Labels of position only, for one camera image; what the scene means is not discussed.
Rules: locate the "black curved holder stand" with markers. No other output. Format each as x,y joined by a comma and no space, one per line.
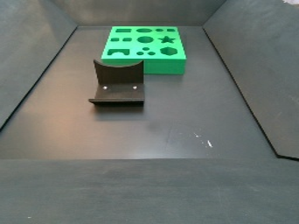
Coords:
120,84

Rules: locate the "green shape-sorter block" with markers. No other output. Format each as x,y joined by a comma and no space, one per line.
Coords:
153,44

